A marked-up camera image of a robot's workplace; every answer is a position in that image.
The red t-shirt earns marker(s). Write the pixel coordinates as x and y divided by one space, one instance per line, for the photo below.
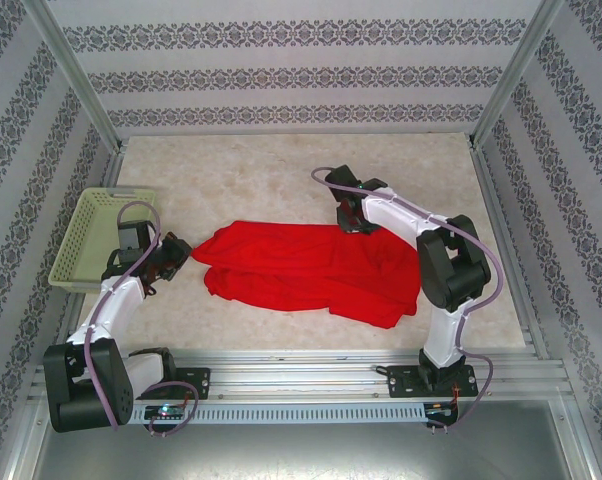
291 270

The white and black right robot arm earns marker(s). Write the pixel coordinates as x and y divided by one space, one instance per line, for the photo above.
396 215

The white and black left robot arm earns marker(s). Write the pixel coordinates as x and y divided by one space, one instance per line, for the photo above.
111 310

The pale green plastic basket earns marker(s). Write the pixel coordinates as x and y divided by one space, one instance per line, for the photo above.
91 235

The small circuit board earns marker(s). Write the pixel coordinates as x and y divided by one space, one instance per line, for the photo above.
166 411
441 409

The grey metal sheet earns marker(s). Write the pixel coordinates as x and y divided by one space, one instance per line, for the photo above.
301 450

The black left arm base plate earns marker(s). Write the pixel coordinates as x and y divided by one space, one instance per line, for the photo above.
201 382

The aluminium mounting rail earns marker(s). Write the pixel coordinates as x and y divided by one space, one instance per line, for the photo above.
301 375

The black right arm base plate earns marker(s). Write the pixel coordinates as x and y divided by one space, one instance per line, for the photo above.
403 382

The aluminium frame post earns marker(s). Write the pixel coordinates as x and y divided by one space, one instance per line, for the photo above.
76 75
516 75

